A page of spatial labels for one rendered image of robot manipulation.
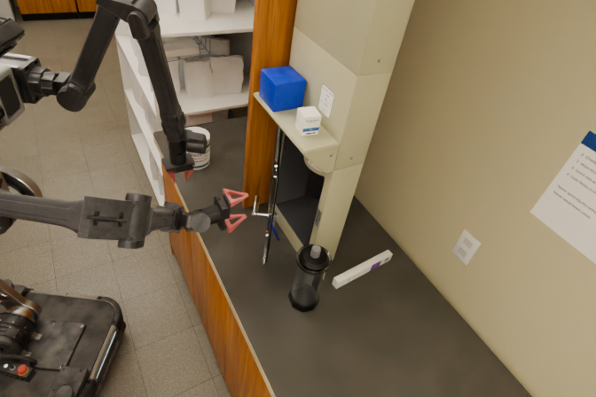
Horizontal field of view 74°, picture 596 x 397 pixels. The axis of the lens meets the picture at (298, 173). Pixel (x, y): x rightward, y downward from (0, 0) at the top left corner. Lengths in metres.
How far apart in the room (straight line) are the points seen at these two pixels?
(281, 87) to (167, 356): 1.64
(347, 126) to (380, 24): 0.27
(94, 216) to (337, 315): 0.87
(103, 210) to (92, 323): 1.47
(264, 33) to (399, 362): 1.08
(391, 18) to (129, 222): 0.70
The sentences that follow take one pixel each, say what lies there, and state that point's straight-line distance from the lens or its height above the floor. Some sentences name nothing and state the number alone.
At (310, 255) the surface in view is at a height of 1.18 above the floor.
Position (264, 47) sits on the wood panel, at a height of 1.63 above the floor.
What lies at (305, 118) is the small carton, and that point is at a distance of 1.05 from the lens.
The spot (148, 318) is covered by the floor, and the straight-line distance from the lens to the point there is 2.48.
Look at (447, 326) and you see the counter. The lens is 1.53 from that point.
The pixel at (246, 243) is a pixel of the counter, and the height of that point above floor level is 0.94.
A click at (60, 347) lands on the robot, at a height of 0.26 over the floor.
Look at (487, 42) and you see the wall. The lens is 1.28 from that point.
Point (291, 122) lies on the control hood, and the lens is 1.13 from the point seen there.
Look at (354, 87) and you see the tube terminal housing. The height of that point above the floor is 1.68.
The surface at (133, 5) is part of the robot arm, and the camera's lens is 1.15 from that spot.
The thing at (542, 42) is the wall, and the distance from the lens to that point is 1.19.
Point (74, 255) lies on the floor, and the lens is 2.84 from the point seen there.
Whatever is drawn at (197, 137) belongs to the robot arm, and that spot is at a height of 1.31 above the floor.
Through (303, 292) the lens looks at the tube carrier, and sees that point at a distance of 1.30.
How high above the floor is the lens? 2.12
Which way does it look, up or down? 40 degrees down
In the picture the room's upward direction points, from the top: 10 degrees clockwise
